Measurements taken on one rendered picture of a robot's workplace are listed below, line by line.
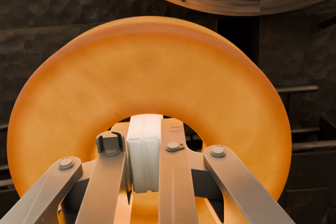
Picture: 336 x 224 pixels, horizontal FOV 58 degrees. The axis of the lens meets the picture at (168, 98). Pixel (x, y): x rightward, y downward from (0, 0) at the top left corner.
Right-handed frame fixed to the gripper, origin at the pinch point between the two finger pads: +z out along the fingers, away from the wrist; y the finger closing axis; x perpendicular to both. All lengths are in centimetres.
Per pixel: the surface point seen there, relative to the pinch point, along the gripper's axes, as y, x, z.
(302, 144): 17.9, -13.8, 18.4
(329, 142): 21.4, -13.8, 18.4
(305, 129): 21.1, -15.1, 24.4
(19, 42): -19.6, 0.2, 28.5
